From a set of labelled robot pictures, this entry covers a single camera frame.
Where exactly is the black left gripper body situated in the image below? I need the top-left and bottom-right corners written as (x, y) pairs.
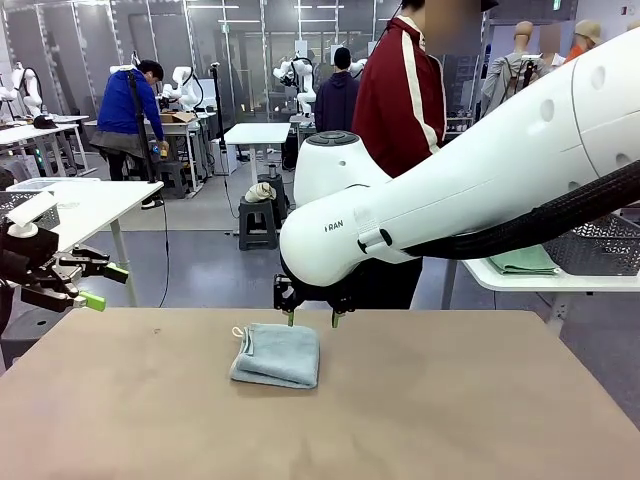
top-left (0, 227), bottom-right (61, 297)

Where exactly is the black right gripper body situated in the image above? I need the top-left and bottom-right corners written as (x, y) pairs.
top-left (272, 272), bottom-right (359, 315)

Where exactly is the light blue towel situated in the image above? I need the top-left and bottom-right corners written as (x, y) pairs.
top-left (228, 322), bottom-right (321, 390)

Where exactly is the grey perforated plastic basket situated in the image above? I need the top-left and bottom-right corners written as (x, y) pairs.
top-left (0, 191), bottom-right (61, 229)
top-left (542, 202), bottom-right (640, 264)

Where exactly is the white side table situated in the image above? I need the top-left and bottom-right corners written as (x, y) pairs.
top-left (442, 252), bottom-right (640, 331)
top-left (4, 177), bottom-right (165, 307)

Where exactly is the flat white box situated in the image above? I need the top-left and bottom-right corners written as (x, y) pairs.
top-left (5, 177), bottom-right (59, 194)

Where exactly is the grey plastic step stool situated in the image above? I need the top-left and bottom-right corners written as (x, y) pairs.
top-left (238, 196), bottom-right (286, 252)

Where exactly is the dark plastic stool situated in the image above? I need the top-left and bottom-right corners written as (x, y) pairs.
top-left (154, 159), bottom-right (190, 199)
top-left (257, 173), bottom-right (291, 221)

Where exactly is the beige crumpled cloth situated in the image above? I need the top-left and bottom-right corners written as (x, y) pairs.
top-left (243, 182), bottom-right (278, 205)

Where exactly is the long white desk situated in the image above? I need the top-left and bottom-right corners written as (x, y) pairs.
top-left (0, 115), bottom-right (91, 176)

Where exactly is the person in blue jacket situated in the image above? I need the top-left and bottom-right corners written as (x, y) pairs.
top-left (90, 58), bottom-right (171, 209)

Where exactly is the white standing desk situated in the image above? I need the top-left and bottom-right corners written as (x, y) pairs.
top-left (223, 122), bottom-right (292, 236)

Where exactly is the green towel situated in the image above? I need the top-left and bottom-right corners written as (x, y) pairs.
top-left (487, 244), bottom-right (561, 278)

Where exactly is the person in dark hoodie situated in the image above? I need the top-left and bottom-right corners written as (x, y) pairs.
top-left (313, 47), bottom-right (360, 134)

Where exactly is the person in maroon jacket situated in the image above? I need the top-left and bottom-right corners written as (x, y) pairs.
top-left (349, 0), bottom-right (450, 310)

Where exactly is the wooden shelf with bottles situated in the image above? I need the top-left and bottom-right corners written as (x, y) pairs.
top-left (444, 115), bottom-right (474, 146)

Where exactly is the mannequin in grey hoodie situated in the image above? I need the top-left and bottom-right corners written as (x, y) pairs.
top-left (480, 20), bottom-right (566, 119)

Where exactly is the figure in floral dress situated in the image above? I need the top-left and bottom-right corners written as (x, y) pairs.
top-left (539, 23), bottom-right (569, 66)

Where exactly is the mannequin in orange shirt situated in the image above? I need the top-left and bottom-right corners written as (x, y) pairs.
top-left (564, 19), bottom-right (606, 64)

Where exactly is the black camera stand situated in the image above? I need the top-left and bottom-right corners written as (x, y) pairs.
top-left (124, 69), bottom-right (160, 184)
top-left (209, 62), bottom-right (229, 151)

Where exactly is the white frame workbench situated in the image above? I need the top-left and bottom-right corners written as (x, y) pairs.
top-left (159, 112), bottom-right (216, 199)

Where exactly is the right arm black cable sleeve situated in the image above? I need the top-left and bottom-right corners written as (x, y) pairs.
top-left (399, 158), bottom-right (640, 262)

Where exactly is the black tripod with camera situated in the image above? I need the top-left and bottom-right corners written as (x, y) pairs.
top-left (504, 53), bottom-right (544, 101)

